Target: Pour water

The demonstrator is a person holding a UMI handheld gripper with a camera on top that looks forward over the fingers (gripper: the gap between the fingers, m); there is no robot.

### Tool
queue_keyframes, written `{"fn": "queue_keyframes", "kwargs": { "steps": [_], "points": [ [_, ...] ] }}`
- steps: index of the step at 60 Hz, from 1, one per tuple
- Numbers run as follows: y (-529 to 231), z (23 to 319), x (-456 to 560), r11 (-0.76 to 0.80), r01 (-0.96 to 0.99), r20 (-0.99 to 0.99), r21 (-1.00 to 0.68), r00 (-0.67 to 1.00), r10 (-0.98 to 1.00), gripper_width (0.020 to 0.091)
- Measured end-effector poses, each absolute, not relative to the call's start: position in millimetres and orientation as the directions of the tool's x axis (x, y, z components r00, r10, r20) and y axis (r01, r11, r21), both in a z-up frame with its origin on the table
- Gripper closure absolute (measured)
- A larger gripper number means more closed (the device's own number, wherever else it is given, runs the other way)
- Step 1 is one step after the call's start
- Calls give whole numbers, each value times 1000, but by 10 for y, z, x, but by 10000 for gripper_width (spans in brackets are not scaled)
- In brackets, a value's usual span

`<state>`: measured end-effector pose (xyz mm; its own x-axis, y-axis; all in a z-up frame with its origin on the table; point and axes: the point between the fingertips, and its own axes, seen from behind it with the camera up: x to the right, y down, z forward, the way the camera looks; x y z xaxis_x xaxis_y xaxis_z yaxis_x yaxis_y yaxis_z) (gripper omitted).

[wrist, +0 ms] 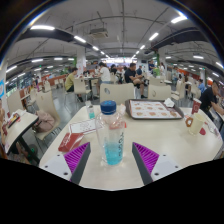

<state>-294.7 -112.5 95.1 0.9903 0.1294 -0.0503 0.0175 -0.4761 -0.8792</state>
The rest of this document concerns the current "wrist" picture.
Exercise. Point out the clear blue-capped water bottle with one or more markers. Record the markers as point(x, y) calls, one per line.
point(111, 140)

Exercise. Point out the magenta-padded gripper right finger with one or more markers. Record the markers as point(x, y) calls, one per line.
point(165, 165)

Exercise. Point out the red paper cup white lid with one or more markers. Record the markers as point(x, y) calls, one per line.
point(196, 106)

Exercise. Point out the colourful printed sticker sheet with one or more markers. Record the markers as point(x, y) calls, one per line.
point(212, 127)

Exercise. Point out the beige neighbouring table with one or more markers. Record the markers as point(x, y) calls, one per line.
point(20, 125)

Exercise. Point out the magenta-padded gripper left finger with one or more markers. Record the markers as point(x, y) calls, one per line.
point(58, 165)

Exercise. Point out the small clear bottle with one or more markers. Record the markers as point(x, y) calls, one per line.
point(90, 111)

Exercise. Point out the brown food tray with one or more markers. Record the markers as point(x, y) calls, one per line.
point(151, 110)

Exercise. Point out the ceiling air conditioning unit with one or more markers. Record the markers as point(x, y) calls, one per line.
point(99, 33)

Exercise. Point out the group of beige chairs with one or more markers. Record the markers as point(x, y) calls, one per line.
point(80, 86)

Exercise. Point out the beige chair with round hole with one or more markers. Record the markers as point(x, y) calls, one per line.
point(116, 93)
point(159, 92)

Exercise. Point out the pink bag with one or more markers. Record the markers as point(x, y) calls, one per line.
point(45, 120)

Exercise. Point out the group of ceiling lights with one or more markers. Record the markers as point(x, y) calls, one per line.
point(178, 19)

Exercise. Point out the flat red box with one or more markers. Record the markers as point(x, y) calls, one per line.
point(70, 141)

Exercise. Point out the white printed paper card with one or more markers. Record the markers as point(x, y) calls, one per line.
point(83, 126)

